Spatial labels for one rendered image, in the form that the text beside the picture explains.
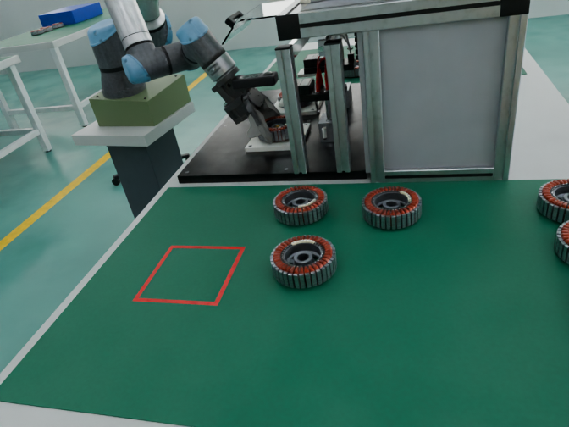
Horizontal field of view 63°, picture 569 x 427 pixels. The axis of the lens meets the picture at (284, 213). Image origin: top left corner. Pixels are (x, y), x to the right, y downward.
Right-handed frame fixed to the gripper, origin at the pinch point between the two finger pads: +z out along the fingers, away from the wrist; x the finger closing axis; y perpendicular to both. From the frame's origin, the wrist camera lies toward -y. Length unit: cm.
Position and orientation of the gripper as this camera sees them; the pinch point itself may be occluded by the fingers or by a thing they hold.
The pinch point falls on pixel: (279, 130)
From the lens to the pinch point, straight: 126.3
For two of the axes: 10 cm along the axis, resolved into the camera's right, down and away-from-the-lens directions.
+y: -7.6, 4.2, 4.9
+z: 6.1, 7.2, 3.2
